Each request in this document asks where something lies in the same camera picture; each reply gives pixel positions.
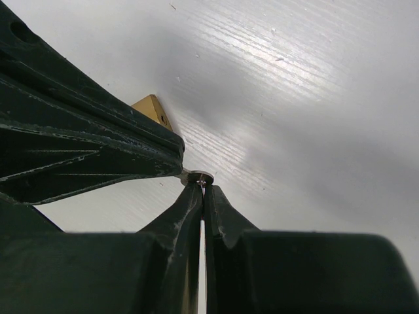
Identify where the large brass padlock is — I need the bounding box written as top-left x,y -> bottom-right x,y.
131,94 -> 173,131

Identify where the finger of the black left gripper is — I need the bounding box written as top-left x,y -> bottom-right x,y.
1,5 -> 185,205

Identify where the silver key bunch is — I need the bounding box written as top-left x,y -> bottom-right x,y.
175,168 -> 214,195

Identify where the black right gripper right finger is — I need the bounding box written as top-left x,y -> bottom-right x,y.
204,186 -> 418,313

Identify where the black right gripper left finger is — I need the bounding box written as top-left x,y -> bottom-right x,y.
1,183 -> 203,313

